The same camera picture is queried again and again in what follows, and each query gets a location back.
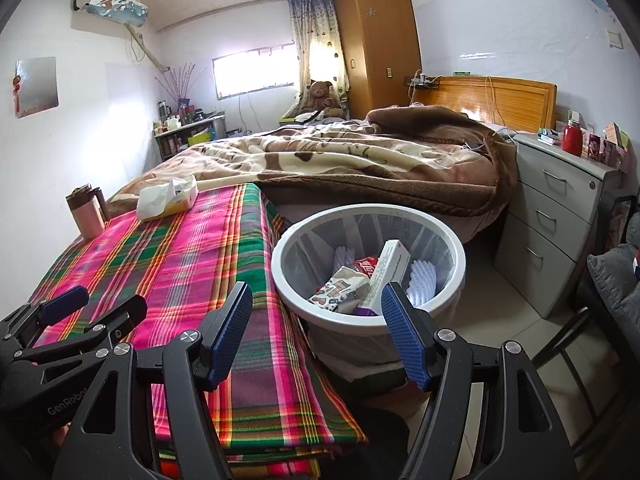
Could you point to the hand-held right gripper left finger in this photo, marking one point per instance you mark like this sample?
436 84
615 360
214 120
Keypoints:
227 335

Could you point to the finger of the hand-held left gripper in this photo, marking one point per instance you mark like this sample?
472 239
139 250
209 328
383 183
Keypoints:
65 304
110 322

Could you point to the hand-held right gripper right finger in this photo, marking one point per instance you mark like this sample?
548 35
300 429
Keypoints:
402 335

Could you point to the lilac ribbed plastic piece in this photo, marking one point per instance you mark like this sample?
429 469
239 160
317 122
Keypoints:
422 282

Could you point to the purple white box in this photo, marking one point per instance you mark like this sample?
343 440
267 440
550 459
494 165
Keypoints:
387 270

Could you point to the clear bottle with red label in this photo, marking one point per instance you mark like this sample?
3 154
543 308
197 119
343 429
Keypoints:
367 266

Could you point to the patterned snack packet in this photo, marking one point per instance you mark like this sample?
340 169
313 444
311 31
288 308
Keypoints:
340 287

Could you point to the white trash bin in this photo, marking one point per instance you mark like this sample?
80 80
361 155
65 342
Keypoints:
300 300

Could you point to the white cloth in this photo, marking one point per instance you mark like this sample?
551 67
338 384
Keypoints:
342 255

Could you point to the pink tumbler with brown lid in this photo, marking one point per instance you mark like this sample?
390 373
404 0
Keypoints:
87 220

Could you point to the pink green plaid blanket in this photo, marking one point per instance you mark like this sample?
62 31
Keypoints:
200 250

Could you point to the yellow tissue pack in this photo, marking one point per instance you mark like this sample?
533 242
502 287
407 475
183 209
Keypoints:
170 197

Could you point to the brown patterned blanket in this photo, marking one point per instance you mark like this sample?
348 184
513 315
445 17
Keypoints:
350 160

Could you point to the grey drawer cabinet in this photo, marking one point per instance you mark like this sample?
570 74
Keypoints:
545 210

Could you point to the cluttered white shelf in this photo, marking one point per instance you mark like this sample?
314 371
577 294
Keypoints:
200 135

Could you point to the red hanging ornament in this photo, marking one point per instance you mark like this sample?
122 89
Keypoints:
17 92

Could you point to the grey cushion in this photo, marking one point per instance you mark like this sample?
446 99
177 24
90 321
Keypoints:
615 280

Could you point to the vase with branches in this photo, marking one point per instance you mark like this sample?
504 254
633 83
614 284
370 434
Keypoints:
182 102

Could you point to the black chair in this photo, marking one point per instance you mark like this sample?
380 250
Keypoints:
605 220

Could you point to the white green packet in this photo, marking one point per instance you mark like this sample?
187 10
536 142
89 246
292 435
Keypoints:
549 136

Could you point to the brown teddy bear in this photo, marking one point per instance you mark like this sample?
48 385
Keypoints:
320 95

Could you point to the wooden headboard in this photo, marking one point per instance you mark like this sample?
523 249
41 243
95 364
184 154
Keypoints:
500 100

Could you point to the red jar on cabinet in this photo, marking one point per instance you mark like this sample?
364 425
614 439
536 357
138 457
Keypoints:
572 140

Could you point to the wrapped air conditioner pipe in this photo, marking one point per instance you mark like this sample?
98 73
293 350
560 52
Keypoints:
150 55

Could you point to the window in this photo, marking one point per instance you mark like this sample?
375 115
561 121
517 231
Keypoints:
250 72

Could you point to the pink green box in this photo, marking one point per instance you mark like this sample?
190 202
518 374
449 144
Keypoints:
616 145

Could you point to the wooden wardrobe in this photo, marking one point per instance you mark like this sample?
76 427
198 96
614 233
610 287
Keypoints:
375 50

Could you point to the covered air conditioner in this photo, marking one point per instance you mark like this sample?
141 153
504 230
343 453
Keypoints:
110 2

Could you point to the patterned curtain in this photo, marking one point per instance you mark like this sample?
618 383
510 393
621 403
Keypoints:
310 25

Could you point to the silver wall mirror sheet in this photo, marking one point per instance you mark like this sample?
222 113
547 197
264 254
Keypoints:
37 85

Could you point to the wall light switch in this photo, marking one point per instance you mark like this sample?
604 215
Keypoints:
615 39

